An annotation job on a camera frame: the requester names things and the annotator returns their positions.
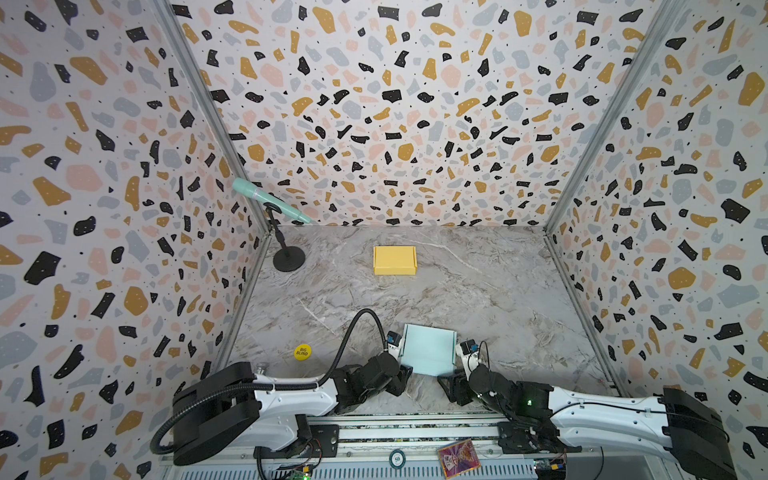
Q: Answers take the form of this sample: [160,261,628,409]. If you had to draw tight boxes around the mint green microphone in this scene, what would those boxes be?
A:
[233,178,312,224]

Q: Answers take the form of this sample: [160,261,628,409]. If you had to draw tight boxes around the colourful card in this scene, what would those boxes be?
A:
[437,439,481,479]

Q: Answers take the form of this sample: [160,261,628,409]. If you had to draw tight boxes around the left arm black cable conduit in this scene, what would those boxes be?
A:
[148,308,390,456]

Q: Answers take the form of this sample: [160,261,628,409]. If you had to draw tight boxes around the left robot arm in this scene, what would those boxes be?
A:
[151,352,413,466]

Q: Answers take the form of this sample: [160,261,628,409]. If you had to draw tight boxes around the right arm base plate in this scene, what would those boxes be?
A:
[497,421,582,454]

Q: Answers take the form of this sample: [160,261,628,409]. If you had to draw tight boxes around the black microphone stand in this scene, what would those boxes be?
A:
[264,203,306,273]

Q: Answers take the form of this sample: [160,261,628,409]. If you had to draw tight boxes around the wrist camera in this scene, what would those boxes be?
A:
[455,339,483,377]
[385,331,404,360]

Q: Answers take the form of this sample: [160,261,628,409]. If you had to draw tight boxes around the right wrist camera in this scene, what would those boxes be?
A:
[455,339,483,377]

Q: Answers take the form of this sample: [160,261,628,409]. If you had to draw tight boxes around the light blue paper box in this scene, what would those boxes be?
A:
[401,324,457,377]

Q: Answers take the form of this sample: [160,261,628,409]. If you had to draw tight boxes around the round teal sticker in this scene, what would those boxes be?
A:
[389,449,406,470]

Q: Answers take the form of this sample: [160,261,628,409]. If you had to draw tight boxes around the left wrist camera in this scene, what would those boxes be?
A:
[385,331,404,360]

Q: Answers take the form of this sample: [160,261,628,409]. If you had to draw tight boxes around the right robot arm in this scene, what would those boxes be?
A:
[438,365,736,479]

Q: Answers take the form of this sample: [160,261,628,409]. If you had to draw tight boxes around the yellow paper box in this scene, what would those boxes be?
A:
[373,246,418,276]

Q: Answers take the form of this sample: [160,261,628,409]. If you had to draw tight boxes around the yellow round sticker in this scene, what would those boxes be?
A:
[293,343,312,361]

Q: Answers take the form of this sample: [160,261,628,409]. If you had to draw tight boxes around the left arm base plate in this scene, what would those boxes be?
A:
[261,424,340,459]

